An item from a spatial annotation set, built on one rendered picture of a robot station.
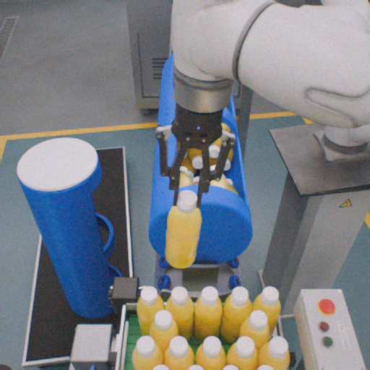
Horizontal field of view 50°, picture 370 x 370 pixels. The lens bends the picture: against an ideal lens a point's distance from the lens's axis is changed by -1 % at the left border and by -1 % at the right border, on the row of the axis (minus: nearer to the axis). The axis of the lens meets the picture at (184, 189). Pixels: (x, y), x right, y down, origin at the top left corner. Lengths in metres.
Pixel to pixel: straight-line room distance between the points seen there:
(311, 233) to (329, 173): 0.32
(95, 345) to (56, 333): 0.87
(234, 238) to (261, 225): 1.49
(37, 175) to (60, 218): 0.17
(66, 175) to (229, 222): 0.61
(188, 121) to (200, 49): 0.13
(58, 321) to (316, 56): 1.85
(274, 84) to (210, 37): 0.10
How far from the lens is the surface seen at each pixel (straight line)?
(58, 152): 1.51
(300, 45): 0.46
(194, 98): 0.57
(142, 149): 3.10
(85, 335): 1.24
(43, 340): 2.09
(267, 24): 0.48
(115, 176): 2.68
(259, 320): 0.97
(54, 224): 1.50
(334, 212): 1.63
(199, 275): 1.12
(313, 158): 1.52
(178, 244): 0.84
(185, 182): 1.17
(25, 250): 2.61
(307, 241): 1.72
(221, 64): 0.51
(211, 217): 1.03
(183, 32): 0.53
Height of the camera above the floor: 1.96
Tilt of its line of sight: 45 degrees down
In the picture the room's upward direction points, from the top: straight up
